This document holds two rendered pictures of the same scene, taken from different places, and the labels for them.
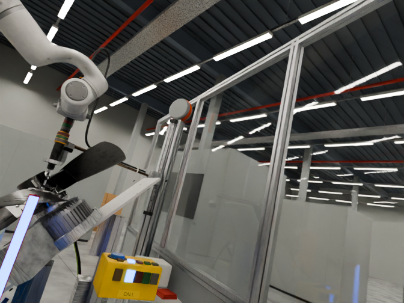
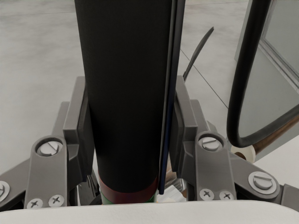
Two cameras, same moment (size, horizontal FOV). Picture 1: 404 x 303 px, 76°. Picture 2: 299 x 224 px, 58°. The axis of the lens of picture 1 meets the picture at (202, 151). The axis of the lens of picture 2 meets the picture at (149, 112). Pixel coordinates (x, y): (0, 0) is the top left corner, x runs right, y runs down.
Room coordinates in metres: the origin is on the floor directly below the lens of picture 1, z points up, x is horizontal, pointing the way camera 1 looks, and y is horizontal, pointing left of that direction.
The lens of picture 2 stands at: (0.92, 0.50, 1.59)
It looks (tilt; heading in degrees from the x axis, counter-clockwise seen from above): 39 degrees down; 22
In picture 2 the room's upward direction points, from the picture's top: 2 degrees clockwise
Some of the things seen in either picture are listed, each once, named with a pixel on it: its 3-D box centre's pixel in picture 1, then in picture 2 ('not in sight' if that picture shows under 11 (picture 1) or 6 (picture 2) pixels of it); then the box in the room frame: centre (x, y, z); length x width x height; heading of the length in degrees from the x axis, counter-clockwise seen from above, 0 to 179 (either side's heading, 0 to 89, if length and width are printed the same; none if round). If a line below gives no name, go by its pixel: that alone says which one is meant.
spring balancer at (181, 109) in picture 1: (180, 110); not in sight; (1.64, 0.21, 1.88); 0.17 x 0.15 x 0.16; 27
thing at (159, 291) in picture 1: (166, 293); not in sight; (1.29, 0.00, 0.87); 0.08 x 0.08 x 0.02; 36
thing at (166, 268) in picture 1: (149, 270); not in sight; (1.44, 0.11, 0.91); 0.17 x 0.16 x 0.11; 117
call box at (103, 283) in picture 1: (127, 278); not in sight; (0.82, 0.12, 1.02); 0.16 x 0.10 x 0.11; 117
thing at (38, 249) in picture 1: (28, 252); not in sight; (0.97, 0.50, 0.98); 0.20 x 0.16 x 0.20; 117
